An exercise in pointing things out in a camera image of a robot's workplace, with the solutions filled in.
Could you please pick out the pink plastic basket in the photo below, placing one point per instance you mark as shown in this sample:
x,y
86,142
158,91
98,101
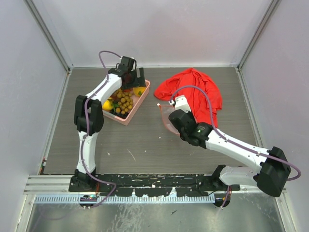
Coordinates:
x,y
137,101

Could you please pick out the red cloth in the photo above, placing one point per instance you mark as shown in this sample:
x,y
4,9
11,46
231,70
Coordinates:
x,y
202,111

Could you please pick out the brown longan bunch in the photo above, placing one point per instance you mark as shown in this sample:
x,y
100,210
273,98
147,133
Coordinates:
x,y
121,100

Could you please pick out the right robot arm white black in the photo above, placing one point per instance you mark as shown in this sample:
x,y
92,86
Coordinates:
x,y
266,169

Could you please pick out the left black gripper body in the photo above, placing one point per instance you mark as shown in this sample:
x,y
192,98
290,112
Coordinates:
x,y
133,71

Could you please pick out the clear zip top bag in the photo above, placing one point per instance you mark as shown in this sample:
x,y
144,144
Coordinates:
x,y
165,111

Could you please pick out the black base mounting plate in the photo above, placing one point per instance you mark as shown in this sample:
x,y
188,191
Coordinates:
x,y
151,185

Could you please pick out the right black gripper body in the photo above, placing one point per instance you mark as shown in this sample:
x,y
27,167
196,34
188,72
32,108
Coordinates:
x,y
190,114

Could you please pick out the yellow orange peach fruit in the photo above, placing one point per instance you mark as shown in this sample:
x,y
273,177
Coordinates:
x,y
138,91

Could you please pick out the yellow lemon fruit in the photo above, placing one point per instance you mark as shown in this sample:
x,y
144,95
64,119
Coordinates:
x,y
107,106

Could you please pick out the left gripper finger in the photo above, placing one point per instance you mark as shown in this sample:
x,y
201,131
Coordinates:
x,y
140,77
126,82

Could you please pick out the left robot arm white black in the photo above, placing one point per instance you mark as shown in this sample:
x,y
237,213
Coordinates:
x,y
88,118

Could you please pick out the dark grape bunch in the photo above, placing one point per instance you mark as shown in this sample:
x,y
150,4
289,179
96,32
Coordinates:
x,y
121,114

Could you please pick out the white slotted cable duct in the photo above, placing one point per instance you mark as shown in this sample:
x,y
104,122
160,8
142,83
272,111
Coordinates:
x,y
118,200

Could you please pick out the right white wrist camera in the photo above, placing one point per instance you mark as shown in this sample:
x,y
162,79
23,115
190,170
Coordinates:
x,y
180,103

